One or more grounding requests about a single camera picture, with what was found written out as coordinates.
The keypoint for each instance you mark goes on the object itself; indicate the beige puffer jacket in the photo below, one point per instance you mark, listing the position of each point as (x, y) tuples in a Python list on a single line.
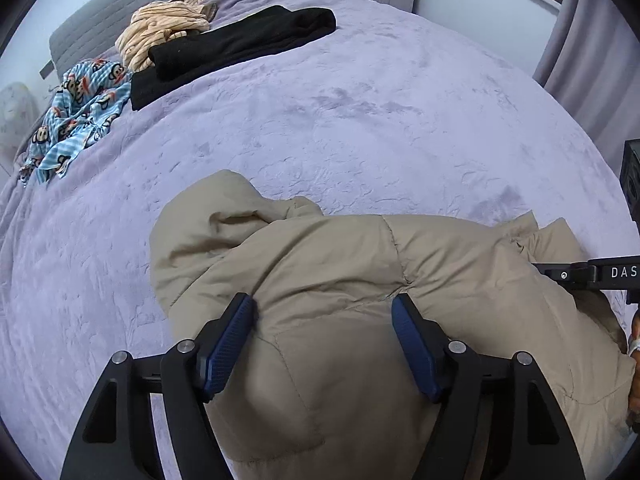
[(340, 260)]

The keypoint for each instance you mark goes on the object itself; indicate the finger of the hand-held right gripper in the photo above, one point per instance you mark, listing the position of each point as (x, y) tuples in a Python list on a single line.
[(567, 274)]

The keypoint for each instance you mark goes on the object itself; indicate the blue monkey print garment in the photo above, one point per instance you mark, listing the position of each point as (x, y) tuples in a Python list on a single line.
[(75, 110)]

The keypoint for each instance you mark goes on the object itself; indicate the lilac plush blanket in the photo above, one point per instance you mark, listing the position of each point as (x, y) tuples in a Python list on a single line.
[(375, 125)]

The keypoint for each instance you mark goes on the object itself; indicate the beige striped garment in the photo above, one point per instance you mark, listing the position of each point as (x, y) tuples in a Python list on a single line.
[(160, 25)]

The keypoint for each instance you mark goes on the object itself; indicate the grey quilted headboard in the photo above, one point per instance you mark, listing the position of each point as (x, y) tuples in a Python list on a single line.
[(100, 15)]

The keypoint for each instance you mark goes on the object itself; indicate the black garment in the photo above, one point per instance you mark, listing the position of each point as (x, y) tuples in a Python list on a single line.
[(240, 40)]

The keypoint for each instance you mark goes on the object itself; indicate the person's right hand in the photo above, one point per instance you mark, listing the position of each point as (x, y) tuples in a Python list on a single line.
[(635, 332)]

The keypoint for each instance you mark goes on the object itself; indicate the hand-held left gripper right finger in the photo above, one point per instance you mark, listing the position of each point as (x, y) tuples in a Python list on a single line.
[(412, 345)]

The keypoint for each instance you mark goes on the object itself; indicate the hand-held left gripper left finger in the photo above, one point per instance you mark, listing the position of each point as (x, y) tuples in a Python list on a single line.
[(227, 345)]

